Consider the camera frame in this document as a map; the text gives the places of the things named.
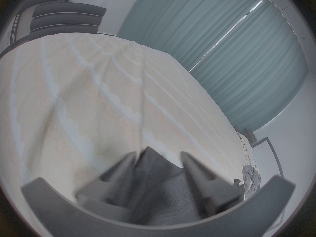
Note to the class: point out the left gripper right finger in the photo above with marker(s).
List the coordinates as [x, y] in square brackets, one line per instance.
[197, 179]

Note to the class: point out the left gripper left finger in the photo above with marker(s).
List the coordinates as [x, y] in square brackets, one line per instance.
[123, 167]

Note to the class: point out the black T-shirt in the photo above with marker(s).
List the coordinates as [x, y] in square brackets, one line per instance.
[158, 186]

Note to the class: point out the bed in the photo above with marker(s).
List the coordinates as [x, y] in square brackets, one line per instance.
[98, 95]

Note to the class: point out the grey knit garment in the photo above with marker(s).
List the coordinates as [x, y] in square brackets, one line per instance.
[251, 179]

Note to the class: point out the white printed pillow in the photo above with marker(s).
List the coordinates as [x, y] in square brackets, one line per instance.
[248, 149]

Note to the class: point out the grey bedside table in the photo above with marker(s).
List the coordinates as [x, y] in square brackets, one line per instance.
[249, 133]

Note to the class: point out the blue-green curtain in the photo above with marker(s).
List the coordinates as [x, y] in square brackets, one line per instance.
[185, 21]
[259, 70]

